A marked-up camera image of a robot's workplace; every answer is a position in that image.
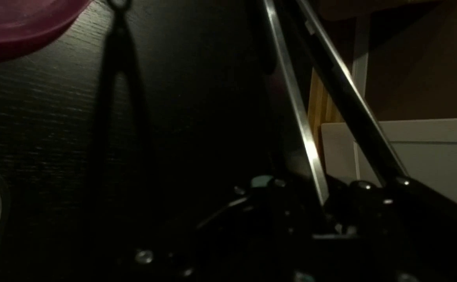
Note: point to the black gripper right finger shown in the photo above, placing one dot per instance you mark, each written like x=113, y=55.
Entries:
x=410, y=235

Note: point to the black metal kitchen tongs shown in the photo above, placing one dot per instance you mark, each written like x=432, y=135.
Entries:
x=297, y=104

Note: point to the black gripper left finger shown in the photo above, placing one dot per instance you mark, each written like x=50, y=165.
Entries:
x=268, y=235

